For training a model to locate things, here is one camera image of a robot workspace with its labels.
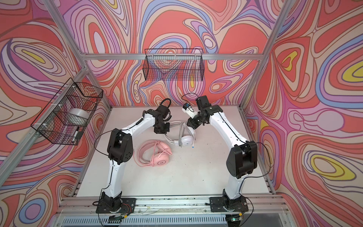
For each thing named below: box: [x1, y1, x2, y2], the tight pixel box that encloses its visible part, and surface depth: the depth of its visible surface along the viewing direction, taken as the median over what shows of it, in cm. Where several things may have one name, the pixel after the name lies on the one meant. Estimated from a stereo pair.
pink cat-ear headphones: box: [133, 139, 173, 167], surface depth 90 cm
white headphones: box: [164, 121, 196, 148], surface depth 90 cm
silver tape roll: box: [68, 107, 90, 126], surface depth 74 cm
